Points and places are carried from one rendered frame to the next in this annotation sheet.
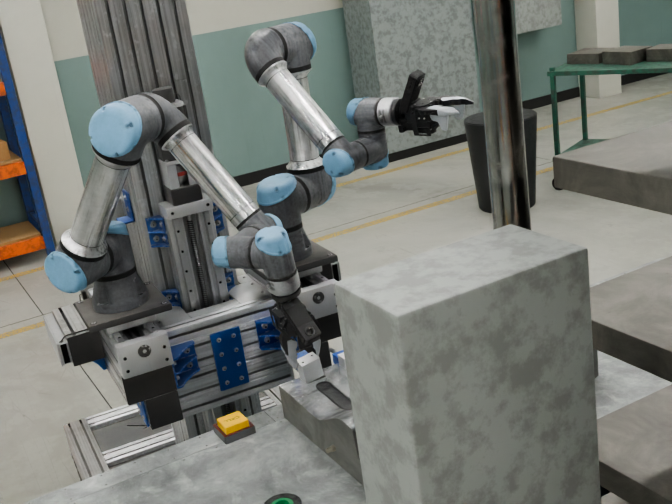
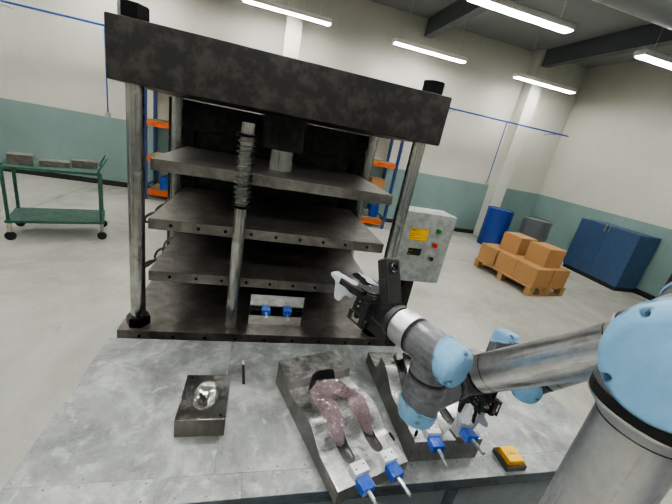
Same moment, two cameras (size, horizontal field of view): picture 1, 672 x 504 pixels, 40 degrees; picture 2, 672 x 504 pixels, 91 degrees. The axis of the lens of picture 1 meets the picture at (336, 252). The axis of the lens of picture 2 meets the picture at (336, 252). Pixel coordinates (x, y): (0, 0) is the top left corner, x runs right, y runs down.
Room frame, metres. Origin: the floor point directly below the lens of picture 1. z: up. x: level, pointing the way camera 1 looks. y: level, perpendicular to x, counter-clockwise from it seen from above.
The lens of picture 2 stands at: (3.01, -0.26, 1.77)
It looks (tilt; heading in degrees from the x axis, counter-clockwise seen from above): 19 degrees down; 191
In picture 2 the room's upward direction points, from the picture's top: 11 degrees clockwise
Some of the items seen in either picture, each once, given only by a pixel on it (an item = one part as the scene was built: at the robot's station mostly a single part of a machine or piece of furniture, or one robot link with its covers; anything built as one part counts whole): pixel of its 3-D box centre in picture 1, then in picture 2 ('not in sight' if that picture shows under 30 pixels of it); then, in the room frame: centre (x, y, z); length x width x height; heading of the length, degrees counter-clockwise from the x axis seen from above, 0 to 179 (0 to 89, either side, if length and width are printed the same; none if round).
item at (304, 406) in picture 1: (378, 412); (416, 390); (1.85, -0.04, 0.87); 0.50 x 0.26 x 0.14; 26
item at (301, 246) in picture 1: (284, 239); not in sight; (2.54, 0.14, 1.09); 0.15 x 0.15 x 0.10
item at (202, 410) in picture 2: not in sight; (204, 403); (2.22, -0.75, 0.83); 0.20 x 0.15 x 0.07; 26
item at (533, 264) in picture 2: not in sight; (522, 259); (-2.96, 1.82, 0.37); 1.20 x 0.82 x 0.74; 34
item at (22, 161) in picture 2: not in sight; (60, 193); (-0.07, -4.32, 0.50); 0.98 x 0.55 x 1.01; 136
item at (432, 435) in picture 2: (341, 357); (437, 447); (2.12, 0.02, 0.89); 0.13 x 0.05 x 0.05; 26
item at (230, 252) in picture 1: (240, 249); not in sight; (2.05, 0.22, 1.24); 0.11 x 0.11 x 0.08; 65
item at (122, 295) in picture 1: (117, 285); not in sight; (2.35, 0.60, 1.09); 0.15 x 0.15 x 0.10
